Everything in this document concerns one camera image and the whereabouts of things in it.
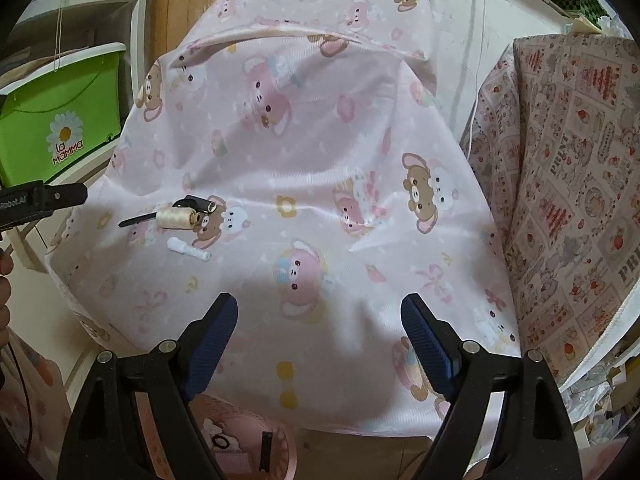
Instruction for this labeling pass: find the strawberry print patchwork blanket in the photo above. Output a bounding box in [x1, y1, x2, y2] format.
[462, 34, 639, 387]

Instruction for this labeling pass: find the white plastic tube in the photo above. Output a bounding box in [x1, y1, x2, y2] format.
[167, 236, 212, 262]

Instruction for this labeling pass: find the white shelf unit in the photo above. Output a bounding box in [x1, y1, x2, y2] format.
[0, 0, 162, 271]

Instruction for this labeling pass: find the pink bear print sheet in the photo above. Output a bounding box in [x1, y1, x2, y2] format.
[47, 30, 521, 437]

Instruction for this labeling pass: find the green plastic storage box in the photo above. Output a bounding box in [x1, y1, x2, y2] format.
[0, 42, 126, 188]

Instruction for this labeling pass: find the person's left hand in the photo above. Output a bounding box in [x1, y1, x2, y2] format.
[0, 252, 13, 347]

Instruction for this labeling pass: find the black plastic spoon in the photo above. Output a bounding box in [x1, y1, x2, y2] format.
[118, 212, 157, 228]

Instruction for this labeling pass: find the beige thread spool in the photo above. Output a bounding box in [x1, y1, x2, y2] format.
[155, 207, 202, 230]

